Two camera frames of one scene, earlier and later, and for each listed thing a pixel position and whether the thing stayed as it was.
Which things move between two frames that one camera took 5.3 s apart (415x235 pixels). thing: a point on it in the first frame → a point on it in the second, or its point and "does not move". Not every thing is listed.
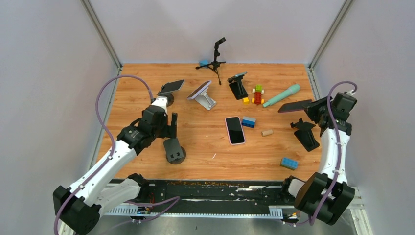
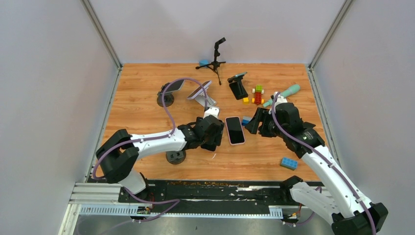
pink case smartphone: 235,130 does not move
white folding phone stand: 206,101 does not move
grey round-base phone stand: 175,153 does not move
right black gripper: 310,108 → 261,115
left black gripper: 169,131 → 217,138
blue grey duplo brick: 249,122 does not move
